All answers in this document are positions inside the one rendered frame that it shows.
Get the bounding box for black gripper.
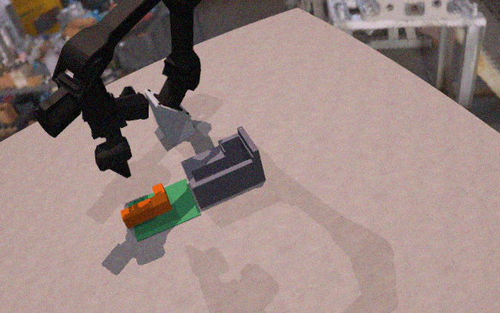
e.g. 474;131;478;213
81;91;132;178

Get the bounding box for orange l-shaped part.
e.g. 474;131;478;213
120;183;173;229

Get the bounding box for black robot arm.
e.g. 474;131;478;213
34;0;201;138

